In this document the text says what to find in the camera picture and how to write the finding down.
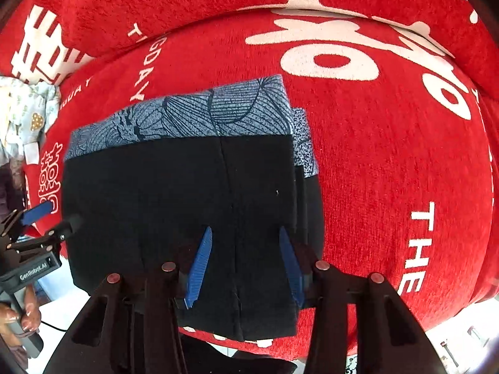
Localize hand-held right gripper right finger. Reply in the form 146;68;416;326
279;226;447;374

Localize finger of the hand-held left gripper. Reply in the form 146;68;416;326
0;202;57;242
7;213;84;252

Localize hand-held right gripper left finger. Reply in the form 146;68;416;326
45;226;213;374

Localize black and blue patterned pants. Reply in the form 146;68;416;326
62;74;326;341

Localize person's left hand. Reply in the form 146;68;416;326
0;286;41;349

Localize dark cloth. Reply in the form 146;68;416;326
177;333;298;374

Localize light floral cloth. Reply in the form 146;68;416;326
0;76;61;172

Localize red printed blanket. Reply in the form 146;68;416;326
0;0;499;363

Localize black cable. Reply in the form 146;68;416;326
40;320;71;334

